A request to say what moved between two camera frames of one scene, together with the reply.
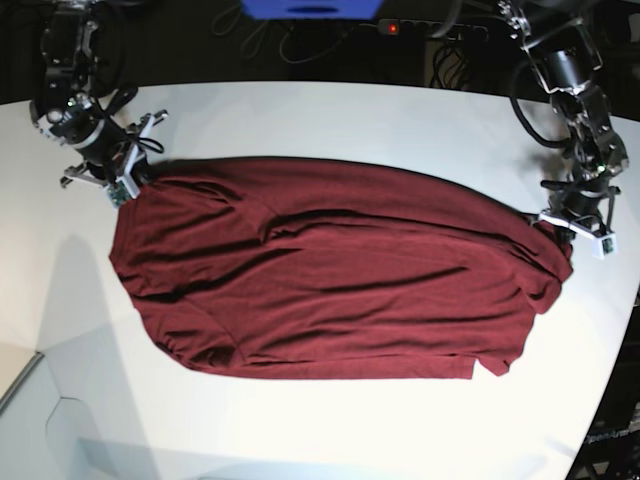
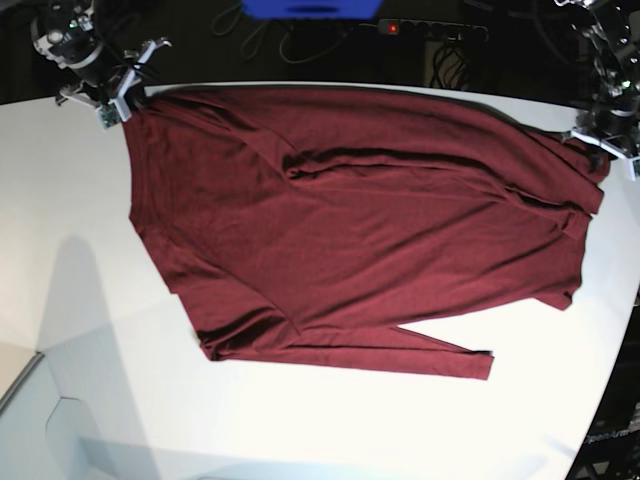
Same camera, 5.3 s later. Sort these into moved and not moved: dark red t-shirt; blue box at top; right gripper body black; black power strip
Moved: right gripper body black; dark red t-shirt
Not moved: black power strip; blue box at top
